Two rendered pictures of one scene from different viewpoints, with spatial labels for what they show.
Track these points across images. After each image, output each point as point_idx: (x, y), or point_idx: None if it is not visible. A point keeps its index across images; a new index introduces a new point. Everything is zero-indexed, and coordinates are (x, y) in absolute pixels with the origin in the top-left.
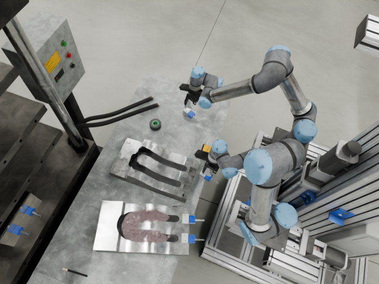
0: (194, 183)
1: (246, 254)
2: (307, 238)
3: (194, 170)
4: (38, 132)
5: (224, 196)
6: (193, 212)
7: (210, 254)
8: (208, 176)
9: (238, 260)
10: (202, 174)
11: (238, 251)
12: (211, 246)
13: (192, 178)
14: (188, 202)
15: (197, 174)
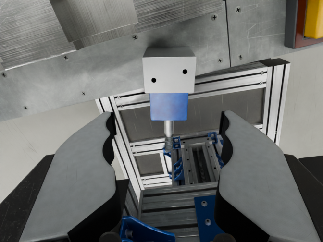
0: (99, 51)
1: (141, 148)
2: None
3: (134, 9)
4: None
5: (205, 79)
6: (3, 120)
7: (104, 107)
8: (166, 105)
9: (126, 143)
10: (147, 76)
11: (138, 137)
12: (115, 102)
13: (49, 45)
14: (9, 76)
15: (156, 35)
